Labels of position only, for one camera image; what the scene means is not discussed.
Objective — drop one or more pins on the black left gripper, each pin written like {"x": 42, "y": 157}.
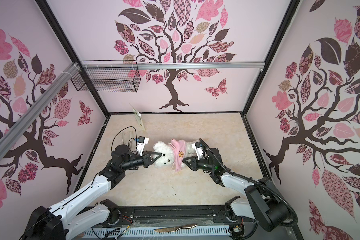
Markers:
{"x": 147, "y": 160}

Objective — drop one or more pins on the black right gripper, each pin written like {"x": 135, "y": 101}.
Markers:
{"x": 194, "y": 164}

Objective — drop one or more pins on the white teddy bear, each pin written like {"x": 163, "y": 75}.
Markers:
{"x": 167, "y": 159}

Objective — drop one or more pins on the pink teddy hoodie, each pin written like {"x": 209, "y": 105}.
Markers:
{"x": 179, "y": 149}

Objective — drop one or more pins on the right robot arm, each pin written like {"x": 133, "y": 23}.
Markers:
{"x": 263, "y": 202}

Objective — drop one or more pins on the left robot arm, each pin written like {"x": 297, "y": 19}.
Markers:
{"x": 68, "y": 218}

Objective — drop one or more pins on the metal kitchen tongs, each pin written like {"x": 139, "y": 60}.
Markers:
{"x": 128, "y": 138}

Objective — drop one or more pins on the aluminium crossbar rear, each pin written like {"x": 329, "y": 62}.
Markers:
{"x": 171, "y": 66}

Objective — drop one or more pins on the aluminium crossbar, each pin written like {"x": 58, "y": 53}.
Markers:
{"x": 18, "y": 129}
{"x": 171, "y": 66}

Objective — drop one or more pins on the aluminium crossbar left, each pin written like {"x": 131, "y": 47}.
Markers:
{"x": 18, "y": 129}

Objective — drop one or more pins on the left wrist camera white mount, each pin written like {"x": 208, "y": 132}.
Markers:
{"x": 140, "y": 144}

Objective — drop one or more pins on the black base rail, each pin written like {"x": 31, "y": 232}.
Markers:
{"x": 219, "y": 214}

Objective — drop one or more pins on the black wire basket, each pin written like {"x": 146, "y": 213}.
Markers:
{"x": 115, "y": 76}

